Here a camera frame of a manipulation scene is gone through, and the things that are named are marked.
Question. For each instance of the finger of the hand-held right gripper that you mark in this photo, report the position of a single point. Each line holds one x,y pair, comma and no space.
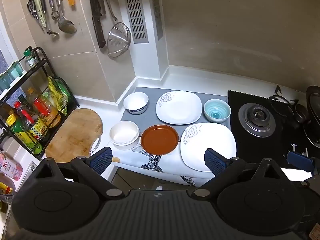
298,161

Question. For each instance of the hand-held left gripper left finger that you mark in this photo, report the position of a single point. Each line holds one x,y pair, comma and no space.
101,160

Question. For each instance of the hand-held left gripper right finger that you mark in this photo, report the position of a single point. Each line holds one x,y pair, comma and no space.
215,163

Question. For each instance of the large white square floral plate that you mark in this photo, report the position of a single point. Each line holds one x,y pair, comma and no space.
210,145

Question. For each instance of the white ribbed bowl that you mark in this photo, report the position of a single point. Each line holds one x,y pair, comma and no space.
124,133

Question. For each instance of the teal glazed bowl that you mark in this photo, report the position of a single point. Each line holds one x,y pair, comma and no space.
217,110

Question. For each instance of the brown round plate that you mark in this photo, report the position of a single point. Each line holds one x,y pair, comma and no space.
160,140

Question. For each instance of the white bowl blue patterned rim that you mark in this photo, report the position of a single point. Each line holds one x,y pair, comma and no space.
136,101

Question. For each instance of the black glass gas stove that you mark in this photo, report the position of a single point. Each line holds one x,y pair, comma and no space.
240,142

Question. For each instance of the wooden cutting board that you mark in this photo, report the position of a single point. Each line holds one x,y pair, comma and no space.
75,130

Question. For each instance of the dark pan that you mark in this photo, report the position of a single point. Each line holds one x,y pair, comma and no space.
313,115

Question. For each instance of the steel stove burner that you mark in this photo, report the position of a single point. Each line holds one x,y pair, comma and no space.
257,120

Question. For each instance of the black pan support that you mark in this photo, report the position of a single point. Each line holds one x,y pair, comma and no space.
285,102

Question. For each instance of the red capped orange bottle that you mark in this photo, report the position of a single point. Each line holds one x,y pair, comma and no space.
47,111

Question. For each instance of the red capped sauce bottle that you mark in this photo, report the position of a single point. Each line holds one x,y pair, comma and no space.
31,122

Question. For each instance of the yellow green snack bag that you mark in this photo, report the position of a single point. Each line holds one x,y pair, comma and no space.
58,92

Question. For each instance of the grey and white printed mat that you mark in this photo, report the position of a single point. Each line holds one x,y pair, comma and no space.
150,92

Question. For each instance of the yellow capped green bottle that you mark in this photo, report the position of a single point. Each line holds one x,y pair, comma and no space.
20,130

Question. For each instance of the pink labelled bottle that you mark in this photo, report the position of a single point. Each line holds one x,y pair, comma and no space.
8,166

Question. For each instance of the steel mesh strainer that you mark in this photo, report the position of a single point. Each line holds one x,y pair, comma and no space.
119,40

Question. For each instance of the green capped spice jar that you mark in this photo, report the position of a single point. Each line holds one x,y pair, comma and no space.
30,58

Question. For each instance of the teal glass jar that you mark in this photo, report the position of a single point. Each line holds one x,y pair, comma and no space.
5,80
15,69

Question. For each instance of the steel ladle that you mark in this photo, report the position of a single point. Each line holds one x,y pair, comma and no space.
67,26

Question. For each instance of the wide grey vent grille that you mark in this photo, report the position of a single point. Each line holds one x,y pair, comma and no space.
135,12

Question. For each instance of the narrow grey vent grille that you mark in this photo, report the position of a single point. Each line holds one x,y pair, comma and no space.
156,10

